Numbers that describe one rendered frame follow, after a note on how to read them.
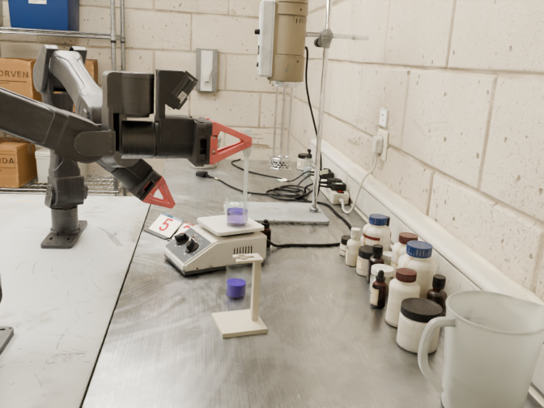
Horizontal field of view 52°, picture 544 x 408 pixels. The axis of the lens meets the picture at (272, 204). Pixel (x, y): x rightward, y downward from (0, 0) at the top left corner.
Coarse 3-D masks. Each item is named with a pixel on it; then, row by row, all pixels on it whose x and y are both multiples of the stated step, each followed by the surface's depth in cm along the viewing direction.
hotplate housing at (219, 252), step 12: (204, 228) 128; (216, 240) 120; (228, 240) 121; (240, 240) 122; (252, 240) 124; (264, 240) 126; (168, 252) 125; (204, 252) 119; (216, 252) 120; (228, 252) 122; (240, 252) 123; (252, 252) 125; (264, 252) 126; (180, 264) 119; (192, 264) 118; (204, 264) 119; (216, 264) 121; (252, 264) 126
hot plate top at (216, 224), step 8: (216, 216) 131; (224, 216) 132; (208, 224) 125; (216, 224) 125; (224, 224) 125; (248, 224) 126; (256, 224) 127; (216, 232) 120; (224, 232) 120; (232, 232) 121; (240, 232) 123
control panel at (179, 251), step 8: (184, 232) 128; (192, 232) 127; (200, 240) 122; (208, 240) 121; (168, 248) 125; (176, 248) 124; (184, 248) 123; (200, 248) 120; (176, 256) 121; (184, 256) 120; (192, 256) 118
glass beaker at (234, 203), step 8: (232, 192) 126; (240, 192) 127; (232, 200) 122; (240, 200) 122; (248, 200) 124; (232, 208) 123; (240, 208) 123; (248, 208) 124; (232, 216) 123; (240, 216) 123; (248, 216) 125; (232, 224) 123; (240, 224) 124
